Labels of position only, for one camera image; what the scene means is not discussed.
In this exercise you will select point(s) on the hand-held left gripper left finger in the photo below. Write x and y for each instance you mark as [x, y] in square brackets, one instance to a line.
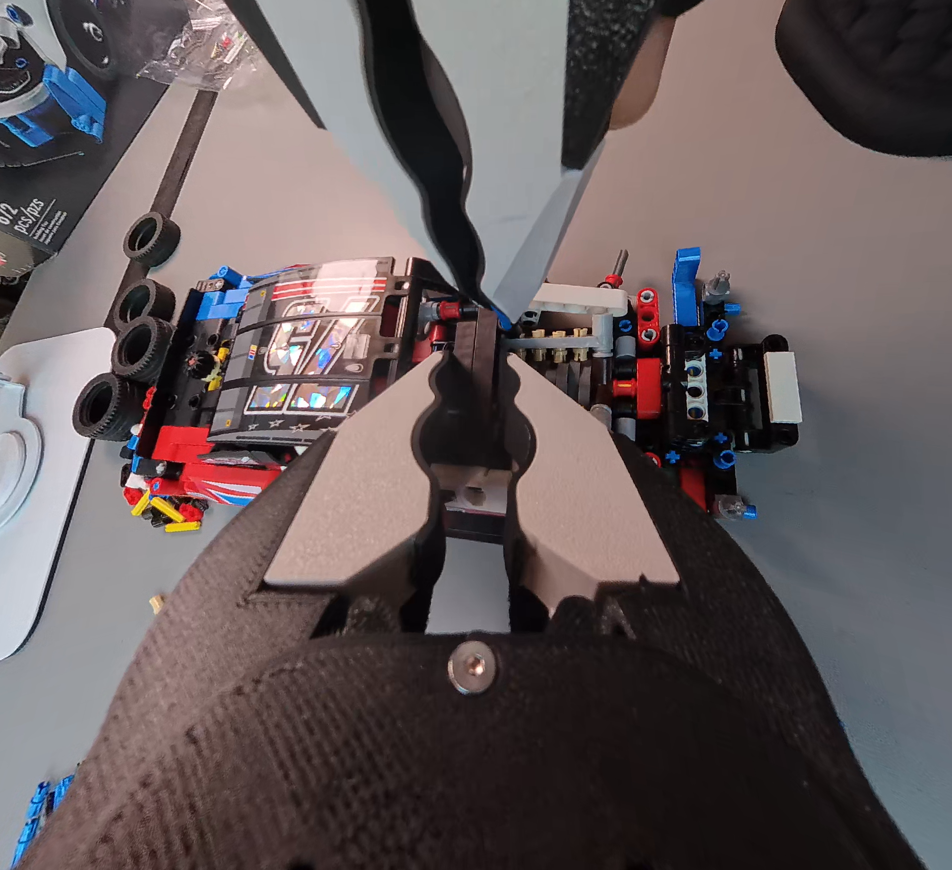
[349, 513]

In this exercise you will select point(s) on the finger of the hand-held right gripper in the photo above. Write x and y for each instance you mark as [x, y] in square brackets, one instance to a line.
[513, 66]
[312, 29]

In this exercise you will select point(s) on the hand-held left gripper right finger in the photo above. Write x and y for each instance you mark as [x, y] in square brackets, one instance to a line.
[595, 513]

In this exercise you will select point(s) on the toy brick race car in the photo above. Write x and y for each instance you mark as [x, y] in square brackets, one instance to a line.
[297, 349]

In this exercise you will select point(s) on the long blue brick pin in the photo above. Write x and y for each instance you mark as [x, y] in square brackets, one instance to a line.
[507, 321]

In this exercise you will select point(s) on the grey desk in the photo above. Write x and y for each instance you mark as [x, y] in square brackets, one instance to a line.
[818, 290]

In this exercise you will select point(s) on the person's right hand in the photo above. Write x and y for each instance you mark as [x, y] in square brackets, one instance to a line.
[643, 74]

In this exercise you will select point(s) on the clear plastic bag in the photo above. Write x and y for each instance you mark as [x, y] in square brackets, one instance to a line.
[201, 37]

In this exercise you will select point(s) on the pile of small loose bricks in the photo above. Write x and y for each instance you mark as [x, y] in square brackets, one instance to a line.
[167, 513]

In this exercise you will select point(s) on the black rubber toy tyre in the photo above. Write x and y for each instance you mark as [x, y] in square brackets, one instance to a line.
[160, 368]
[165, 316]
[123, 427]
[167, 252]

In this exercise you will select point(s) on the black chair armrest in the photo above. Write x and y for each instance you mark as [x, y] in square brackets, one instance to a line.
[870, 44]

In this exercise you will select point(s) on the white book stand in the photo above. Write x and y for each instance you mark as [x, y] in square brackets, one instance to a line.
[59, 513]

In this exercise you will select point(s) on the pile of blue red pins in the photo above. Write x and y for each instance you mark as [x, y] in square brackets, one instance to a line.
[41, 810]

